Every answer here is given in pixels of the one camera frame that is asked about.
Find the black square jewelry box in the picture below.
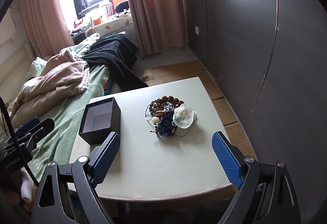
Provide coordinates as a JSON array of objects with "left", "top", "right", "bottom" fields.
[{"left": 79, "top": 97, "right": 121, "bottom": 145}]

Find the white bead pendant charm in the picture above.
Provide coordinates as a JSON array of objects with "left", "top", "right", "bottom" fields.
[{"left": 151, "top": 117, "right": 160, "bottom": 124}]

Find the silver bangle ring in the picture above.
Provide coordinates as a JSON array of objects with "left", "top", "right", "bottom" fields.
[{"left": 144, "top": 102, "right": 159, "bottom": 125}]

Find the patterned windowsill cloth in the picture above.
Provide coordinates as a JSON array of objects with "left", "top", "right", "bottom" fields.
[{"left": 93, "top": 12, "right": 132, "bottom": 36}]

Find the blue knitted flower bracelet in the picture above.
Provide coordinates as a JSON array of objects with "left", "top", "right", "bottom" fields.
[{"left": 155, "top": 111, "right": 177, "bottom": 138}]

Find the pink fluffy blanket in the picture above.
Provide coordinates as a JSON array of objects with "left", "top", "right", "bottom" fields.
[{"left": 8, "top": 50, "right": 90, "bottom": 128}]

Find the black knitted blanket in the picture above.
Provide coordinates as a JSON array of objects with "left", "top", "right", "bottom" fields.
[{"left": 82, "top": 34, "right": 148, "bottom": 91}]

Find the beige headboard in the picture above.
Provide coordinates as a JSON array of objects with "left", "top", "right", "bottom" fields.
[{"left": 1, "top": 42, "right": 35, "bottom": 103}]

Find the black cable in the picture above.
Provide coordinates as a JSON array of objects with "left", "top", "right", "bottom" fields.
[{"left": 0, "top": 97, "right": 39, "bottom": 188}]

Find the left pink curtain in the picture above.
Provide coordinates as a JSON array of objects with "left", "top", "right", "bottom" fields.
[{"left": 19, "top": 0, "right": 74, "bottom": 57}]

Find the right pink curtain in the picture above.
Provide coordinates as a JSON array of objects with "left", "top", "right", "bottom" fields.
[{"left": 129, "top": 0, "right": 186, "bottom": 55}]

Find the brown rudraksha bead bracelet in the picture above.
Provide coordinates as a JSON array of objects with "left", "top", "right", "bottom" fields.
[{"left": 148, "top": 95, "right": 185, "bottom": 114}]

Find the dark multicolour bead bracelet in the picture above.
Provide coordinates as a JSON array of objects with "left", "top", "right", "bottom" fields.
[{"left": 148, "top": 101, "right": 177, "bottom": 118}]

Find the dark wood wardrobe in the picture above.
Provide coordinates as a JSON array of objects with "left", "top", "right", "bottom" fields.
[{"left": 184, "top": 0, "right": 326, "bottom": 223}]

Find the pink curtain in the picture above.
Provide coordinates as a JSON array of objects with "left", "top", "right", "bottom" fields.
[
  {"left": 129, "top": 0, "right": 186, "bottom": 55},
  {"left": 19, "top": 0, "right": 74, "bottom": 57}
]

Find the white lace organza pouch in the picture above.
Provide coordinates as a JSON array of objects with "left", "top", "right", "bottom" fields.
[{"left": 172, "top": 104, "right": 197, "bottom": 137}]

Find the green bed sheet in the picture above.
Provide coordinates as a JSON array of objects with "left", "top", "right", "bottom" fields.
[{"left": 23, "top": 32, "right": 116, "bottom": 181}]

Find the black bag on windowsill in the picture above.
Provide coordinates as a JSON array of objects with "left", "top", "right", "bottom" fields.
[{"left": 115, "top": 0, "right": 130, "bottom": 14}]

